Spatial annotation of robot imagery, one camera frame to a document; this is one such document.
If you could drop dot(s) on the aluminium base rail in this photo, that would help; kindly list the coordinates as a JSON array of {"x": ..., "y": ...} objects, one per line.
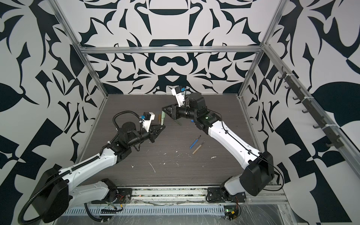
[{"x": 196, "y": 194}]

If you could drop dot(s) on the wall hook rack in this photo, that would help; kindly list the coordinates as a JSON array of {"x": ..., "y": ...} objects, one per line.
[{"x": 312, "y": 107}]

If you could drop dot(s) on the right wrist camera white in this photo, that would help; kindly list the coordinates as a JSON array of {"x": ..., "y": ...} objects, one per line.
[{"x": 179, "y": 93}]

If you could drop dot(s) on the green circuit board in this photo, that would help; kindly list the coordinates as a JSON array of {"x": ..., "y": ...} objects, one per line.
[{"x": 232, "y": 212}]

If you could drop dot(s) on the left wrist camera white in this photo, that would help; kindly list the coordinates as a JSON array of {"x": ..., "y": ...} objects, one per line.
[{"x": 146, "y": 120}]

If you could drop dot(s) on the blue pen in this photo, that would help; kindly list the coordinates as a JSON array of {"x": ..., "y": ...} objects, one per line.
[{"x": 194, "y": 143}]

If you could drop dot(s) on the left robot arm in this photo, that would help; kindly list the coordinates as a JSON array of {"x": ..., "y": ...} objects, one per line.
[{"x": 60, "y": 190}]

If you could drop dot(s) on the tan pen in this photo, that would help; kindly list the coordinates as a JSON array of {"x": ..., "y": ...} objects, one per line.
[{"x": 198, "y": 148}]

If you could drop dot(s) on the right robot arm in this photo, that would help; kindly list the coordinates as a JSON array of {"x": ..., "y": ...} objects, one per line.
[{"x": 258, "y": 168}]

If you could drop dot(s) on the light green pen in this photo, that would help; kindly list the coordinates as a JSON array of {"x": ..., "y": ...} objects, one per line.
[{"x": 162, "y": 121}]

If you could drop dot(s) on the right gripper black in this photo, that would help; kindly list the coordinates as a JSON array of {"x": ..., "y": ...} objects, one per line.
[{"x": 176, "y": 111}]

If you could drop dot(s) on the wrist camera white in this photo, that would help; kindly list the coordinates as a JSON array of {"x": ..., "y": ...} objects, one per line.
[
  {"x": 179, "y": 93},
  {"x": 146, "y": 120}
]

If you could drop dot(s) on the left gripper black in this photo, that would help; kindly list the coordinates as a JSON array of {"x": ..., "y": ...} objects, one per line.
[{"x": 153, "y": 133}]

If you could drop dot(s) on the white cable duct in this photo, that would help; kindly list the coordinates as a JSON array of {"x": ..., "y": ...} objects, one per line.
[{"x": 152, "y": 210}]

